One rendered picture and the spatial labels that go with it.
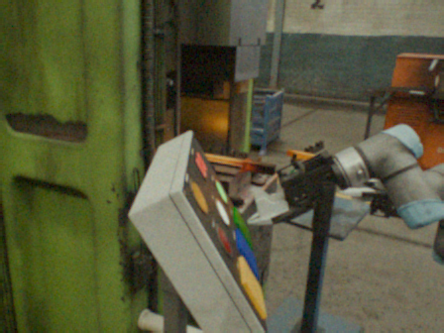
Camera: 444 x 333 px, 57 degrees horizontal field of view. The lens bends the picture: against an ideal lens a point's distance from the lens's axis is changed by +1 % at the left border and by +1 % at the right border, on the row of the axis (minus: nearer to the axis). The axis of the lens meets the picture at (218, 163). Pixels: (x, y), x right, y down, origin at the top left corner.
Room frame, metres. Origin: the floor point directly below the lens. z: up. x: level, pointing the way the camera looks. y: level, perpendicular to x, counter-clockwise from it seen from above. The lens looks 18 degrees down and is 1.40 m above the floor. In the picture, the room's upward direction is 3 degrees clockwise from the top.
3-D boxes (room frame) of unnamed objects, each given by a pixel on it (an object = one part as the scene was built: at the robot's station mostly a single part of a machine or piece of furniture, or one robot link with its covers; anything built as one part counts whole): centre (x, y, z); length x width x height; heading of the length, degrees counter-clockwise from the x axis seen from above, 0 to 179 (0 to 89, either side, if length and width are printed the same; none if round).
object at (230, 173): (1.29, 0.12, 0.96); 0.42 x 0.20 x 0.09; 67
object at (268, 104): (5.30, -0.16, 0.36); 1.20 x 0.80 x 0.72; 68
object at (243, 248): (0.66, -0.06, 1.01); 0.07 x 0.05 x 0.07; 2
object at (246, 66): (1.29, 0.12, 1.32); 0.42 x 0.20 x 0.10; 67
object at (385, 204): (1.05, -0.49, 0.97); 0.12 x 0.08 x 0.09; 67
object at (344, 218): (1.64, -0.48, 0.66); 0.40 x 0.30 x 0.02; 146
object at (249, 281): (0.56, -0.06, 1.01); 0.07 x 0.05 x 0.07; 2
